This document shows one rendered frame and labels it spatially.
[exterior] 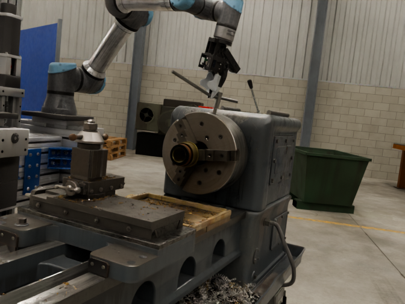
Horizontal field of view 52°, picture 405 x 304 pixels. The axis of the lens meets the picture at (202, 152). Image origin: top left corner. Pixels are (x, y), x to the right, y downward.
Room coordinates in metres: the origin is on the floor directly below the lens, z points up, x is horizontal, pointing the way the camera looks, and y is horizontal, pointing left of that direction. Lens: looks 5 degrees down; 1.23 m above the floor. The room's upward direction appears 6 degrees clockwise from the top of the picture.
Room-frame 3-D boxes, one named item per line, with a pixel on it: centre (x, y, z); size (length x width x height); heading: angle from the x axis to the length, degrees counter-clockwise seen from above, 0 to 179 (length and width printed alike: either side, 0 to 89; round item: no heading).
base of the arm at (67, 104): (1.87, 0.66, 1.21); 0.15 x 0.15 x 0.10
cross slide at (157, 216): (1.10, 0.26, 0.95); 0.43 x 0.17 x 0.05; 64
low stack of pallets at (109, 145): (9.58, 2.33, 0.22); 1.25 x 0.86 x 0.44; 175
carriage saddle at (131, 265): (1.06, 0.26, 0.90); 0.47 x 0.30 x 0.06; 64
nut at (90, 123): (1.13, 0.31, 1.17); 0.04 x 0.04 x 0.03
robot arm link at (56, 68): (1.87, 0.65, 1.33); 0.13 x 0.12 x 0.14; 144
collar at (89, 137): (1.13, 0.31, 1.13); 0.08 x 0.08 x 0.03
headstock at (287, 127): (1.98, -0.16, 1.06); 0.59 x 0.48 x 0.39; 154
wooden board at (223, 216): (1.39, 0.10, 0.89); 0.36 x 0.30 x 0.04; 64
